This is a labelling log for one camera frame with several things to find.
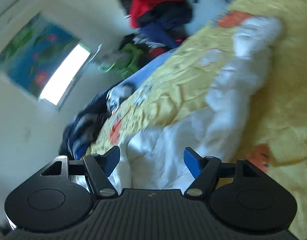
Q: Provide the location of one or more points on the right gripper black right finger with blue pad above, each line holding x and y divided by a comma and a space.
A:
206, 172

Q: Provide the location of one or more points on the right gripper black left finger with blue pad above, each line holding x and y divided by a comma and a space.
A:
97, 168

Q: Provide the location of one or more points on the white garment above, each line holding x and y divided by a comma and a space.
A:
153, 158

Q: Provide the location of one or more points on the dark blue clothes heap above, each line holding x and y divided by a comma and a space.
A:
84, 129

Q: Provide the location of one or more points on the dark navy clothes pile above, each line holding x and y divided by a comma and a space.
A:
165, 22

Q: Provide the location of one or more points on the light blue bed sheet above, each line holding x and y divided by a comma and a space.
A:
139, 77

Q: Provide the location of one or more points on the yellow patterned bedspread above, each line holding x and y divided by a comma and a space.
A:
277, 113

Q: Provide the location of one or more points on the blue floral curtain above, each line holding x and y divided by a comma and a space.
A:
35, 53

